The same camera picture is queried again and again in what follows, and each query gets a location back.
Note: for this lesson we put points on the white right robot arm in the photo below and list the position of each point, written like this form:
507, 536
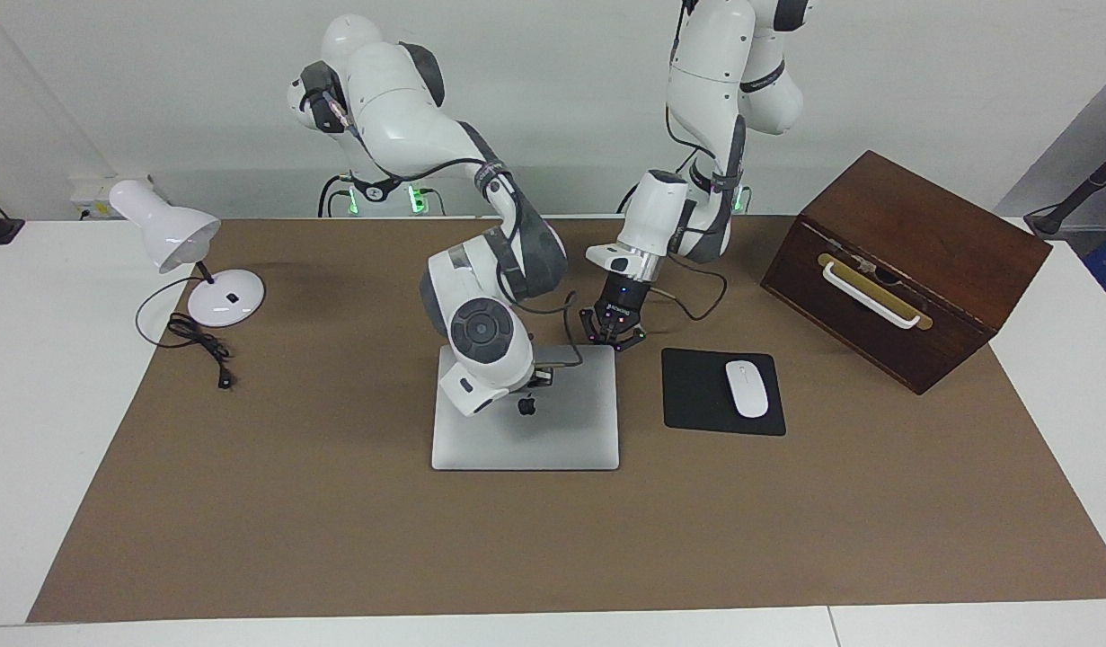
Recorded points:
391, 99

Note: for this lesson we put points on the black stand leg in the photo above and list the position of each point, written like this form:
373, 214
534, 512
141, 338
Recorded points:
1083, 193

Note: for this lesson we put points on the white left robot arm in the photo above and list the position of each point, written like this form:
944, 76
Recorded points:
714, 54

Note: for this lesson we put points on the white power strip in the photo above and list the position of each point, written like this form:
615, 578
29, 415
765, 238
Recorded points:
90, 202

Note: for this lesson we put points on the white computer mouse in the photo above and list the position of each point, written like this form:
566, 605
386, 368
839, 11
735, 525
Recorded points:
747, 391

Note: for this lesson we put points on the grey laptop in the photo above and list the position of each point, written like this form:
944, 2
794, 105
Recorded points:
552, 440

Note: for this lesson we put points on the dark brown wooden box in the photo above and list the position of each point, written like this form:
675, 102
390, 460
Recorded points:
930, 225

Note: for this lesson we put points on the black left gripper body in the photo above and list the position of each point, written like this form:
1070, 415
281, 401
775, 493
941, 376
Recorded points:
620, 301

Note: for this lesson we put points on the white desk lamp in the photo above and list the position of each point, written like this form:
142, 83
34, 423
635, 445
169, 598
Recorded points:
166, 225

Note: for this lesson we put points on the brown table mat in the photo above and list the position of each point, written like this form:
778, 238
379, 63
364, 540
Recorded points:
337, 539

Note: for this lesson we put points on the black mouse pad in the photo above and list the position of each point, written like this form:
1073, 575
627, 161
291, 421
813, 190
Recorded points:
696, 395

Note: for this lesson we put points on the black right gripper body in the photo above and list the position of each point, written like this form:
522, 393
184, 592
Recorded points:
536, 376

